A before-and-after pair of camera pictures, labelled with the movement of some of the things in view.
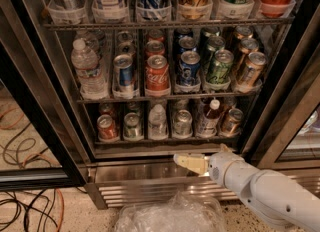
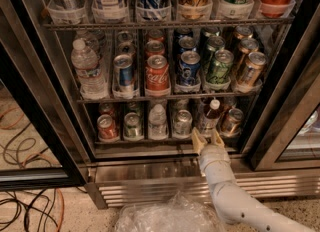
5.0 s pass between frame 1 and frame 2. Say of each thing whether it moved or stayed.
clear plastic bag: stayed
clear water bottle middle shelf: stayed
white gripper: moved
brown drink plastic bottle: stayed
